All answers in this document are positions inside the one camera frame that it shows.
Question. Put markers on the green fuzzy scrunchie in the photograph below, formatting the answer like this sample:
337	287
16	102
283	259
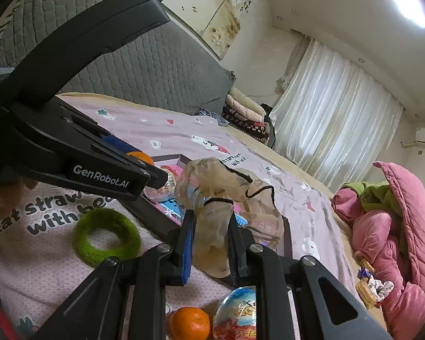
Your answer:
92	251

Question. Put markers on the floral printed wardrobe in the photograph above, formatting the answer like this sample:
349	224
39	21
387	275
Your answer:
205	7

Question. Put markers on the person's left hand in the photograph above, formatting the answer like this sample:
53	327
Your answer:
7	194

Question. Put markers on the ceiling light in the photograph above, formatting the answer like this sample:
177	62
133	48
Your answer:
409	5

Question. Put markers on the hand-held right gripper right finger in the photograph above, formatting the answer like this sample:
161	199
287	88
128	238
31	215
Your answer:
238	255

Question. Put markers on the white floral scrunchie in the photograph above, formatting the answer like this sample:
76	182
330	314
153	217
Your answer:
384	290

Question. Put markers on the orange mandarin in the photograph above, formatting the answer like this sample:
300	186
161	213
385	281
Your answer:
189	324
140	157

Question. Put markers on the pink quilt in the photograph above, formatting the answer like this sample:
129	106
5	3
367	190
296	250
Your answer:
411	202

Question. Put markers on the checkered folded blanket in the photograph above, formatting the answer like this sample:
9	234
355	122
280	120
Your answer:
248	127

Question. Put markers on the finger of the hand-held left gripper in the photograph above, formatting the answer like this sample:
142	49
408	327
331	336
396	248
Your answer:
117	143
157	180

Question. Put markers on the grey quilted headboard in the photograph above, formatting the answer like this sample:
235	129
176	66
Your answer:
145	71

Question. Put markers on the white curtain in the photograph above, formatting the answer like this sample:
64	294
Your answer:
340	113

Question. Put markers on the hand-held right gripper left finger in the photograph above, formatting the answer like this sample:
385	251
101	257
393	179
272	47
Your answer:
187	244

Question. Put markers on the pink book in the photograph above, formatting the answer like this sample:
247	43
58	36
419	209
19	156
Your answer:
168	209

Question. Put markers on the pink folded blanket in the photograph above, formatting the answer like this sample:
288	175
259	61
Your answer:
242	113

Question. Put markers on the blue candy wrapper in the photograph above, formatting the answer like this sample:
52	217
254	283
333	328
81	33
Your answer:
364	273

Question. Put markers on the dark floral cloth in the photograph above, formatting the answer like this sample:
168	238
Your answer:
209	115

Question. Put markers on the beige organza scrunchie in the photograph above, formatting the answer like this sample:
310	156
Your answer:
212	226

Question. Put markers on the blue and white toy egg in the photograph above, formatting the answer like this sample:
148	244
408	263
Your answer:
235	315

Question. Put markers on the beige folded blanket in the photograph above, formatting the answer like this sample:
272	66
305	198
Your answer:
246	101

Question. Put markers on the breadstick pack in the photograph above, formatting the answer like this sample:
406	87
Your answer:
366	264

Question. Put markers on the printed pink blanket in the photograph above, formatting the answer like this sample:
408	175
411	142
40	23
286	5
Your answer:
184	131

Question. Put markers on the biscuit pack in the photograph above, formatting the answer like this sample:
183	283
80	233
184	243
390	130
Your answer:
364	292

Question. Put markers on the green cloth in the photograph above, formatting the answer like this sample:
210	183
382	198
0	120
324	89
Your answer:
375	194

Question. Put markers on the red foil toy egg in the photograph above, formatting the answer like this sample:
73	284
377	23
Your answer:
159	189

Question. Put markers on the shallow cardboard box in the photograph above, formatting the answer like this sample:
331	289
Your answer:
152	216

